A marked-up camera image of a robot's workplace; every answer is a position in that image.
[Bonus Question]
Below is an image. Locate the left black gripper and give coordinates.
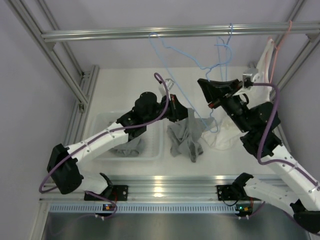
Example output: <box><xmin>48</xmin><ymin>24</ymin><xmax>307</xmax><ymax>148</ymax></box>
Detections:
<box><xmin>144</xmin><ymin>94</ymin><xmax>193</xmax><ymax>124</ymax></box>

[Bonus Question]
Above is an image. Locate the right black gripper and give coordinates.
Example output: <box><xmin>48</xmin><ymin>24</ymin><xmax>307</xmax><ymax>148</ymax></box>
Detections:
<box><xmin>198</xmin><ymin>79</ymin><xmax>253</xmax><ymax>134</ymax></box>

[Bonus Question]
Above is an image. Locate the blue wire hanger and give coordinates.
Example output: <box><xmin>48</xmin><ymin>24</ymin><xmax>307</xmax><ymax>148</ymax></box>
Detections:
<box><xmin>215</xmin><ymin>23</ymin><xmax>234</xmax><ymax>82</ymax></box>
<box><xmin>148</xmin><ymin>32</ymin><xmax>220</xmax><ymax>133</ymax></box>

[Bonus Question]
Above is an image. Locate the grey tank top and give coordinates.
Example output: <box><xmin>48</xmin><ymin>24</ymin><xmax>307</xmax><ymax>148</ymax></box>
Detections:
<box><xmin>167</xmin><ymin>108</ymin><xmax>215</xmax><ymax>163</ymax></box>
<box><xmin>109</xmin><ymin>137</ymin><xmax>146</xmax><ymax>158</ymax></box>

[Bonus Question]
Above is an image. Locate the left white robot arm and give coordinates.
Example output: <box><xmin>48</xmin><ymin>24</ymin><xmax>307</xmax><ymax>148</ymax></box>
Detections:
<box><xmin>47</xmin><ymin>92</ymin><xmax>188</xmax><ymax>200</ymax></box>

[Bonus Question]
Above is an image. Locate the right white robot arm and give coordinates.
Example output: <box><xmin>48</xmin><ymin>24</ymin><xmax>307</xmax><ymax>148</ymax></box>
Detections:
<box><xmin>197</xmin><ymin>78</ymin><xmax>320</xmax><ymax>235</ymax></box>

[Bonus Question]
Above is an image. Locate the white tank top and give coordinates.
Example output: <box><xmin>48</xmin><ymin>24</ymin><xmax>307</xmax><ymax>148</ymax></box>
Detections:
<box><xmin>201</xmin><ymin>39</ymin><xmax>274</xmax><ymax>151</ymax></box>

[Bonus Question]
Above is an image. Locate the white plastic basket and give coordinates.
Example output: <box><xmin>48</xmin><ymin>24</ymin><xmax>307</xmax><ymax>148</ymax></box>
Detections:
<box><xmin>85</xmin><ymin>110</ymin><xmax>164</xmax><ymax>162</ymax></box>

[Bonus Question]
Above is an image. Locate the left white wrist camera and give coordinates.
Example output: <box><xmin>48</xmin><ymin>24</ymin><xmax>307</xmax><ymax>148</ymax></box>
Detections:
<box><xmin>158</xmin><ymin>78</ymin><xmax>175</xmax><ymax>96</ymax></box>

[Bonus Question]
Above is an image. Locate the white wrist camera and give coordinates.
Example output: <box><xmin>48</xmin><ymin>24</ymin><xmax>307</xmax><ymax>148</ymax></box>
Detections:
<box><xmin>232</xmin><ymin>68</ymin><xmax>261</xmax><ymax>97</ymax></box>
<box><xmin>158</xmin><ymin>78</ymin><xmax>175</xmax><ymax>96</ymax></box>

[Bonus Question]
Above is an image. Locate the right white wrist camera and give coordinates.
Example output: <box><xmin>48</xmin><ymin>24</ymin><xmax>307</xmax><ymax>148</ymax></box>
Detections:
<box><xmin>232</xmin><ymin>68</ymin><xmax>261</xmax><ymax>97</ymax></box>

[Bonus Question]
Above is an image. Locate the pink wire hanger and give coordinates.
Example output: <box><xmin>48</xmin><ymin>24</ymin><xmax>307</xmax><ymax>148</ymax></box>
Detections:
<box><xmin>269</xmin><ymin>20</ymin><xmax>293</xmax><ymax>83</ymax></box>

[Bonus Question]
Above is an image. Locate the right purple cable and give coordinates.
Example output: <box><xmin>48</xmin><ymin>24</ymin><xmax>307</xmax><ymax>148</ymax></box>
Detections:
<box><xmin>249</xmin><ymin>82</ymin><xmax>320</xmax><ymax>226</ymax></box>

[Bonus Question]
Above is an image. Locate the purple cable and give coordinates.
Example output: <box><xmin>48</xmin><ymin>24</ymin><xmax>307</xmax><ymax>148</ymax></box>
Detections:
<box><xmin>38</xmin><ymin>72</ymin><xmax>169</xmax><ymax>217</ymax></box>
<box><xmin>249</xmin><ymin>82</ymin><xmax>320</xmax><ymax>226</ymax></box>

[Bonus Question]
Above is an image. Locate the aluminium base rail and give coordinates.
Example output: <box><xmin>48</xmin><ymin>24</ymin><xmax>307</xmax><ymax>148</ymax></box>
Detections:
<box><xmin>39</xmin><ymin>174</ymin><xmax>288</xmax><ymax>202</ymax></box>

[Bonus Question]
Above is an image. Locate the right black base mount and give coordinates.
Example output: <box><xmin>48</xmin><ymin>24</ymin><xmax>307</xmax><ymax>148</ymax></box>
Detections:
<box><xmin>216</xmin><ymin>184</ymin><xmax>244</xmax><ymax>201</ymax></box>

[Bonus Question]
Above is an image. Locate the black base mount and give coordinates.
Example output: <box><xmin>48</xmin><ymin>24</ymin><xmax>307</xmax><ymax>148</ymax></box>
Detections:
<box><xmin>99</xmin><ymin>185</ymin><xmax>129</xmax><ymax>202</ymax></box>
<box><xmin>216</xmin><ymin>184</ymin><xmax>244</xmax><ymax>201</ymax></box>

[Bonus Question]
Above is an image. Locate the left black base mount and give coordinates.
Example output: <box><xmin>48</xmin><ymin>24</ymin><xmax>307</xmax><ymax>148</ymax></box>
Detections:
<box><xmin>99</xmin><ymin>185</ymin><xmax>129</xmax><ymax>202</ymax></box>

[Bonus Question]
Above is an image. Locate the left aluminium frame post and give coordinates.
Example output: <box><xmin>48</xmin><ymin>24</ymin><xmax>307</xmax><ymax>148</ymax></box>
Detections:
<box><xmin>4</xmin><ymin>0</ymin><xmax>101</xmax><ymax>113</ymax></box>

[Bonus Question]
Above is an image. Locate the aluminium frame post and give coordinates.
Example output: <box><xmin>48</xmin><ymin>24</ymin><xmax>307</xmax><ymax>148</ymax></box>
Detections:
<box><xmin>4</xmin><ymin>0</ymin><xmax>101</xmax><ymax>113</ymax></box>
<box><xmin>277</xmin><ymin>0</ymin><xmax>320</xmax><ymax>90</ymax></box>

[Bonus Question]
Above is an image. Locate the right aluminium frame post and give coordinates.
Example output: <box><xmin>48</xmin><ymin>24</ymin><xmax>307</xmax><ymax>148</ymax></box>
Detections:
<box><xmin>277</xmin><ymin>0</ymin><xmax>320</xmax><ymax>90</ymax></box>

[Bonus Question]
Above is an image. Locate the aluminium top rail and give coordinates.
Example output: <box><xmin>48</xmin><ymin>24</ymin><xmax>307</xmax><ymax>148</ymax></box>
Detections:
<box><xmin>41</xmin><ymin>21</ymin><xmax>320</xmax><ymax>43</ymax></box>

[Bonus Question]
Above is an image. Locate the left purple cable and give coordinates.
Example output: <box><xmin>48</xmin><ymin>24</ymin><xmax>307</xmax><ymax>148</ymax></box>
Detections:
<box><xmin>38</xmin><ymin>72</ymin><xmax>169</xmax><ymax>217</ymax></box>

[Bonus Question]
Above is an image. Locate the white slotted cable duct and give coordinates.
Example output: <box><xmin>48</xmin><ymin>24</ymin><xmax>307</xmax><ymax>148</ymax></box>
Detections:
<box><xmin>49</xmin><ymin>203</ymin><xmax>239</xmax><ymax>214</ymax></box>

